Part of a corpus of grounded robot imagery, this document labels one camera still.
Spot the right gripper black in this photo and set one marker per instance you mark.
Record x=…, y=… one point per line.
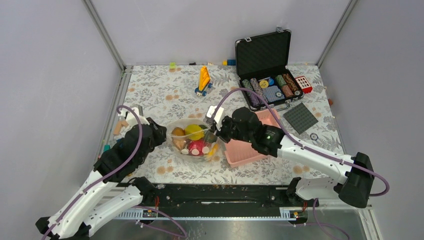
x=221, y=133

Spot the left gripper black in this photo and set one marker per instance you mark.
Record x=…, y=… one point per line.
x=160, y=131

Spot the brown potato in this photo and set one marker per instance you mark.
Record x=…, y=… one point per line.
x=178, y=131

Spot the clear zip top bag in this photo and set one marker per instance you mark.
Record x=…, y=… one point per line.
x=179, y=145

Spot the green avocado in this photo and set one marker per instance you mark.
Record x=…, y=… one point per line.
x=209, y=137

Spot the yellow lemon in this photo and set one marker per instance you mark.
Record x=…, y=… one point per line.
x=194, y=132

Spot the red apple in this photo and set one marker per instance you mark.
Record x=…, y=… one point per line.
x=198, y=148

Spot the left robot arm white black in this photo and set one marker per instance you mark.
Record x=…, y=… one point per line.
x=82, y=216

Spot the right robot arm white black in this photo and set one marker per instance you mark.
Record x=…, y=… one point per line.
x=348, y=177

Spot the pink plastic basket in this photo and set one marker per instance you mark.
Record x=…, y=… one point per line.
x=240, y=153

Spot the tan wooden block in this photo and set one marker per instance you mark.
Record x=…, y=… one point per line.
x=121, y=124

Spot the teal small brick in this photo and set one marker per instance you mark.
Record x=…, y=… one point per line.
x=106, y=148

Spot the grey building baseplate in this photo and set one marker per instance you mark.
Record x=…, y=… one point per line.
x=300, y=118

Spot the blue yellow brick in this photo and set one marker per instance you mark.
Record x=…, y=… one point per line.
x=229, y=62

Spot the black poker chip case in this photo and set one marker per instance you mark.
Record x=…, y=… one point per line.
x=261, y=65

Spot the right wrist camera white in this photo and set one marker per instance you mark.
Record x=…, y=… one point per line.
x=214, y=114

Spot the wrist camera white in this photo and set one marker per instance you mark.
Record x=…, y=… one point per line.
x=214, y=114
x=128, y=119

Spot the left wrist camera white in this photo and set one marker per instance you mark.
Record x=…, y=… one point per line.
x=128, y=119

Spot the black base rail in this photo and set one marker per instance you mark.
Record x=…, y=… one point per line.
x=221, y=200

